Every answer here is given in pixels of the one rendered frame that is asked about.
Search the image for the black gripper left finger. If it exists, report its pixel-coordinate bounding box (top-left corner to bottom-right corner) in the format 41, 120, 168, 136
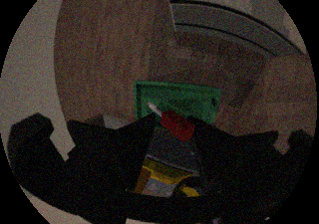
67, 113, 156, 192

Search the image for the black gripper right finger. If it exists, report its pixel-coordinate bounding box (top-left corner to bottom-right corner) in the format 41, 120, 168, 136
187, 115, 279, 195

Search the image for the red-headed pin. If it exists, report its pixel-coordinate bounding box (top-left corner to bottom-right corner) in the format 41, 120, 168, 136
148, 102, 195, 141

